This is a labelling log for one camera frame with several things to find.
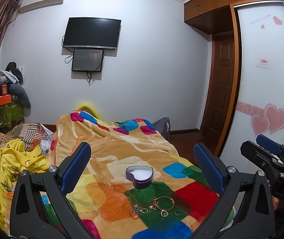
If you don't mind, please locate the orange box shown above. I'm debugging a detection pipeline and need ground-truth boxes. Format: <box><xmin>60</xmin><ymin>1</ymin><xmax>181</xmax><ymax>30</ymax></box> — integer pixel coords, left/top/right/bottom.
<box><xmin>0</xmin><ymin>94</ymin><xmax>12</xmax><ymax>106</ymax></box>

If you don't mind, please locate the white wardrobe sliding door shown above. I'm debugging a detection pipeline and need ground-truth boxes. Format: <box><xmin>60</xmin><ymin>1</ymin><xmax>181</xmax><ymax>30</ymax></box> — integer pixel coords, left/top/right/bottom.
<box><xmin>220</xmin><ymin>1</ymin><xmax>284</xmax><ymax>173</ymax></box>

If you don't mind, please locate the wooden overhead cabinet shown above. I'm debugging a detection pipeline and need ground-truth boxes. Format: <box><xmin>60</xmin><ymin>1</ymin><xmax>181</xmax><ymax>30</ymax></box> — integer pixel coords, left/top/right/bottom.
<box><xmin>184</xmin><ymin>0</ymin><xmax>269</xmax><ymax>35</ymax></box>

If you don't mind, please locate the small black wall monitor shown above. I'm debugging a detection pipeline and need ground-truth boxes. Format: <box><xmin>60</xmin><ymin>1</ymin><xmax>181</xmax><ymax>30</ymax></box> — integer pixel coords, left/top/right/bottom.
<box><xmin>71</xmin><ymin>49</ymin><xmax>104</xmax><ymax>72</ymax></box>

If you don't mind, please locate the large black wall television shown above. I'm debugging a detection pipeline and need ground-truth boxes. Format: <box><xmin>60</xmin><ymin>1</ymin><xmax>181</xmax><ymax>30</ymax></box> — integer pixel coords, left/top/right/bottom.
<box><xmin>62</xmin><ymin>17</ymin><xmax>121</xmax><ymax>50</ymax></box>

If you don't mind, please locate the brown wooden door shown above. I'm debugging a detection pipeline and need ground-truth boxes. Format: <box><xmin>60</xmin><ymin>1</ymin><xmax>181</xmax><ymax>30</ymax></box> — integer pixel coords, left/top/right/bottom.
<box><xmin>200</xmin><ymin>32</ymin><xmax>235</xmax><ymax>153</ymax></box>

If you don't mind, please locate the purple heart-shaped tin box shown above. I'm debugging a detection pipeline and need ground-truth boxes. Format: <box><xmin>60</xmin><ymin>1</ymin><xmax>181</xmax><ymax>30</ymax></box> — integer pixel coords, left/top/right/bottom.
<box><xmin>125</xmin><ymin>166</ymin><xmax>154</xmax><ymax>189</ymax></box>

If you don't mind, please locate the green patterned cloth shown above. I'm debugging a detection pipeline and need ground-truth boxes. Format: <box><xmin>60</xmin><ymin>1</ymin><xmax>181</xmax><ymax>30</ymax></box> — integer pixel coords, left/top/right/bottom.
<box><xmin>0</xmin><ymin>102</ymin><xmax>24</xmax><ymax>128</ymax></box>

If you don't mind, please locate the red gold braided bracelet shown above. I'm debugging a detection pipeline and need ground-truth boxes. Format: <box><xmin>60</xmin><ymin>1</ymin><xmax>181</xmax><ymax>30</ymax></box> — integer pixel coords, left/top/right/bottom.
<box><xmin>152</xmin><ymin>196</ymin><xmax>176</xmax><ymax>211</ymax></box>

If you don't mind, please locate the grey purple bag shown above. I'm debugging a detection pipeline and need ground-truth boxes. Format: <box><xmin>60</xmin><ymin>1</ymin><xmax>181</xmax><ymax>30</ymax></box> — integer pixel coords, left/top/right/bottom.
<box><xmin>153</xmin><ymin>117</ymin><xmax>171</xmax><ymax>141</ymax></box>

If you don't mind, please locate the yellow cartoon blanket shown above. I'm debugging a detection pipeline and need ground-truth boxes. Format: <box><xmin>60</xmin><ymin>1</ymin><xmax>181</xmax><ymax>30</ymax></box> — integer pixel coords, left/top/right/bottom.
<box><xmin>0</xmin><ymin>139</ymin><xmax>49</xmax><ymax>230</ymax></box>

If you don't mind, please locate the yellow curved headrest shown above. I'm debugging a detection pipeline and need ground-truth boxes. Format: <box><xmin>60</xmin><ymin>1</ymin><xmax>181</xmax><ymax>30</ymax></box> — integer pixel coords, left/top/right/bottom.
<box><xmin>74</xmin><ymin>103</ymin><xmax>103</xmax><ymax>120</ymax></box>

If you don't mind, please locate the striped patterned bedding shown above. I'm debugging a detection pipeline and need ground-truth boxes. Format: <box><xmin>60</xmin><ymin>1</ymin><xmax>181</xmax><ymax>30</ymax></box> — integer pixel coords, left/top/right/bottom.
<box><xmin>0</xmin><ymin>123</ymin><xmax>53</xmax><ymax>156</ymax></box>

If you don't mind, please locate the colourful patchwork plush blanket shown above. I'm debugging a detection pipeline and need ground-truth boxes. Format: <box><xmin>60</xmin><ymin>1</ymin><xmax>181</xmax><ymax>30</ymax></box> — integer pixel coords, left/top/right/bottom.
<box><xmin>39</xmin><ymin>111</ymin><xmax>218</xmax><ymax>238</ymax></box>

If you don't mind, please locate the pile of clothes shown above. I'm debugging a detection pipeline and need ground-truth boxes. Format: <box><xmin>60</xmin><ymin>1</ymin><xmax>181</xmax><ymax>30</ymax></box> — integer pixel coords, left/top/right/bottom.
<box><xmin>0</xmin><ymin>62</ymin><xmax>31</xmax><ymax>110</ymax></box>

